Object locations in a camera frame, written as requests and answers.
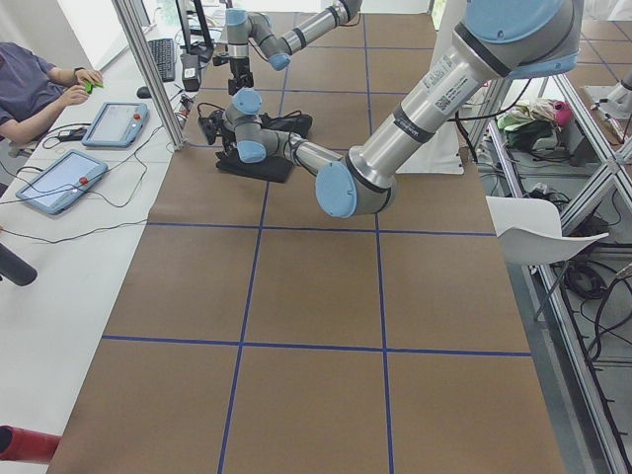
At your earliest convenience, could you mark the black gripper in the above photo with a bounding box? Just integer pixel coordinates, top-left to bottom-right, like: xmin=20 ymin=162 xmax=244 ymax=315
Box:
xmin=197 ymin=111 xmax=236 ymax=153
xmin=228 ymin=56 xmax=254 ymax=92

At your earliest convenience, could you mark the black printed t-shirt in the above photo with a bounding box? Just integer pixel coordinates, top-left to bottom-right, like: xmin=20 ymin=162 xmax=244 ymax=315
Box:
xmin=215 ymin=110 xmax=313 ymax=183

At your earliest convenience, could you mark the green plastic clamp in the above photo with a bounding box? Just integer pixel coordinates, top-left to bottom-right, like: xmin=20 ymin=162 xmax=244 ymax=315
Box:
xmin=83 ymin=80 xmax=104 ymax=94

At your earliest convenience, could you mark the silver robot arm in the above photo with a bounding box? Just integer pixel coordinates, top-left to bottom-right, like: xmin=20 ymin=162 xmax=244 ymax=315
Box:
xmin=225 ymin=0 xmax=362 ymax=96
xmin=221 ymin=0 xmax=584 ymax=218

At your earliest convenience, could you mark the black computer mouse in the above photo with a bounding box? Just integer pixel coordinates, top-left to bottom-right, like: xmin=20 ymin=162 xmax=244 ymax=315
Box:
xmin=136 ymin=86 xmax=151 ymax=99

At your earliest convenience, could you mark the black keyboard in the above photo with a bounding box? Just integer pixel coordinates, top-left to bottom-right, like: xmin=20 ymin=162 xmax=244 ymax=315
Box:
xmin=147 ymin=39 xmax=176 ymax=82

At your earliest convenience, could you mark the far teach pendant tablet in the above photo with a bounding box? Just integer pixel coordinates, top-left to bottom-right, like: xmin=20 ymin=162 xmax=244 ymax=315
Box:
xmin=81 ymin=102 xmax=149 ymax=148

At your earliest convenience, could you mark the teach pendant tablet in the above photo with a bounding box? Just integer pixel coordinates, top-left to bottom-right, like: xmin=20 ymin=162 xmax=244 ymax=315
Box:
xmin=81 ymin=102 xmax=149 ymax=148
xmin=16 ymin=150 xmax=109 ymax=215

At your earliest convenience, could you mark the near teach pendant tablet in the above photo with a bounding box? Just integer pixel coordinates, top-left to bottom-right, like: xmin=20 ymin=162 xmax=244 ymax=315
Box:
xmin=16 ymin=150 xmax=109 ymax=215

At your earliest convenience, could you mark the seated person in blue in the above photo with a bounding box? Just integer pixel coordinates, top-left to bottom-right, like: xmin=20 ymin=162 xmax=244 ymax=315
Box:
xmin=1 ymin=42 xmax=104 ymax=145

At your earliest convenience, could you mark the red cylinder object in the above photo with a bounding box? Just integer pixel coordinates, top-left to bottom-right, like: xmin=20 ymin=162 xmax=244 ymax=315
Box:
xmin=1 ymin=426 xmax=61 ymax=464

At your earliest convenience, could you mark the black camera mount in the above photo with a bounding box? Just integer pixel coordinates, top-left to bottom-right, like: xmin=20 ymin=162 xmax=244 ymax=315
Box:
xmin=212 ymin=53 xmax=231 ymax=66

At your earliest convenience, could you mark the aluminium frame post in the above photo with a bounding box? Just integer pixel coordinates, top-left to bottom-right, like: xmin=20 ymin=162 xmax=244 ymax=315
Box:
xmin=112 ymin=0 xmax=185 ymax=150

